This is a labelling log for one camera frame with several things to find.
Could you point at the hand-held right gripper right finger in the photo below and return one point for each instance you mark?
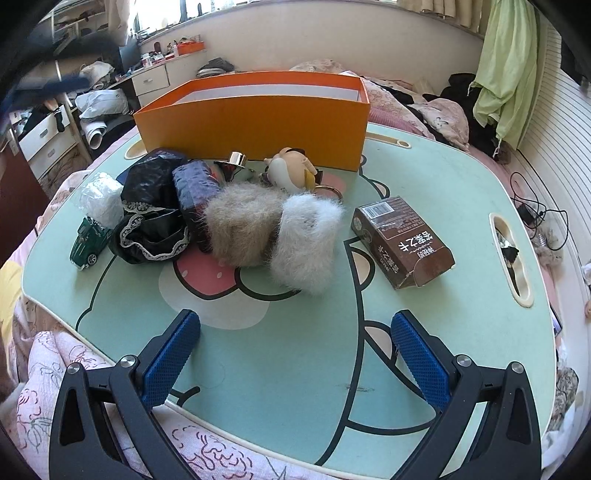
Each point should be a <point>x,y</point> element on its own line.
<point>420,364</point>

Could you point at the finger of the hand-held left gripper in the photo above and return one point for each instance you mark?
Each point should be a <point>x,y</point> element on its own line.
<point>46,88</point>

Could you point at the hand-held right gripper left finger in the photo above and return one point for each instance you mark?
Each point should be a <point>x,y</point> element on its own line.
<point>171,364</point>

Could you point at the clear plastic bag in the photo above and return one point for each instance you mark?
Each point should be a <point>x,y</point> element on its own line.
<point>101,194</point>

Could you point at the brown printed carton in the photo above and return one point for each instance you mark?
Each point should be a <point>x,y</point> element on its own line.
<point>397,235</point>

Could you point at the black lace-trimmed bag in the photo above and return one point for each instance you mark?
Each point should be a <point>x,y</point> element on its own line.
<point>147,184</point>

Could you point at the green toy car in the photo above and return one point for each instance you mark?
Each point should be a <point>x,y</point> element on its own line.
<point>87,244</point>

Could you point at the beige furry pouch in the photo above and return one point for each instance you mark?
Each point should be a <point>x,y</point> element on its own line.
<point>240,221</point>

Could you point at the white fur scrunchie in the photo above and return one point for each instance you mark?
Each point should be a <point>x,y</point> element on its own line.
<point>300,258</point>

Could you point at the blue tissue packet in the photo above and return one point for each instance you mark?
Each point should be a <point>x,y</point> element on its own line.
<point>196,189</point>

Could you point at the silver metal cup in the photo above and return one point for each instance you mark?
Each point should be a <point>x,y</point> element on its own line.
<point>238,159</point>

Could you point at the orange cardboard box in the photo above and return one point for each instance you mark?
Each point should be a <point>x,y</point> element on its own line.
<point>254,124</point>

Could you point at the mint cartoon-print desktop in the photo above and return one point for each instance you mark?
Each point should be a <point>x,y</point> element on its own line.
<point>295,350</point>

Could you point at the white drawer unit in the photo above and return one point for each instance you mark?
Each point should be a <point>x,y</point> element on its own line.
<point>44,134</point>

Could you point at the white plastic bags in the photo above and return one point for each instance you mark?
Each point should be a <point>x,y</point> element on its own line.
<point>101,104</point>

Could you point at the black monitor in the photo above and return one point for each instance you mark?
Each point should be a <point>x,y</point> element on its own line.
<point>129,55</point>

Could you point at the white drawer cabinet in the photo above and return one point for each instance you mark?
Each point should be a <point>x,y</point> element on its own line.
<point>150,81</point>

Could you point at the orange storage tray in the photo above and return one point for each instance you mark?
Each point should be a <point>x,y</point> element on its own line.
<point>191,47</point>

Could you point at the grey crumpled clothes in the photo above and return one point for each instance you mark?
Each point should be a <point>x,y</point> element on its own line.
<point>214,67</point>

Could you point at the pink fuzzy comforter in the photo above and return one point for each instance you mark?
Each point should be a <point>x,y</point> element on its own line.
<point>443,117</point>

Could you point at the white slatted radiator cover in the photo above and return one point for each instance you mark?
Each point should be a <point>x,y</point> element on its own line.
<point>558,138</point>

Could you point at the black clothes pile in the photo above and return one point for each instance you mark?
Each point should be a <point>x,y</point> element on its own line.
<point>461,87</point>

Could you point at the light green garment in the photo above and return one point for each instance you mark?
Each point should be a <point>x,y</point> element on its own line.
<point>503,69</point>

